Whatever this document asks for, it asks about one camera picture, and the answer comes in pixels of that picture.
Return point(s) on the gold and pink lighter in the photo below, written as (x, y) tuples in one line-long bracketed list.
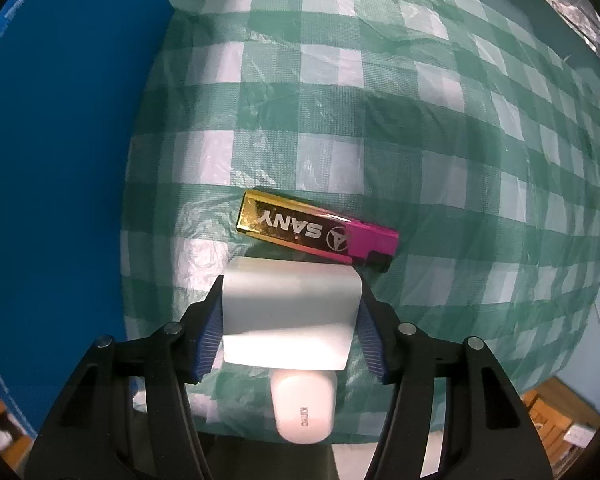
[(305, 227)]

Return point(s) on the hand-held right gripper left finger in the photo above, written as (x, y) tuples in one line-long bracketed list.
[(210, 332)]

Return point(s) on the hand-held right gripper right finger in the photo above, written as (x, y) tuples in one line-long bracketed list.
[(372, 337)]

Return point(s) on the green checkered tablecloth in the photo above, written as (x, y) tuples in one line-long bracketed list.
[(380, 110)]

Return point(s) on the white earbud case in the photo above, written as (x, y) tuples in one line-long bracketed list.
[(304, 410)]

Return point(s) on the cardboard box with blue outside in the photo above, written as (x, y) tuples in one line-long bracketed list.
[(55, 160)]

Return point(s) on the white rectangular adapter block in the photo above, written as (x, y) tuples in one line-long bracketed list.
[(287, 310)]

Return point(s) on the crumpled silver foil sheet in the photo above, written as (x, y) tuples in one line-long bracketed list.
[(570, 15)]

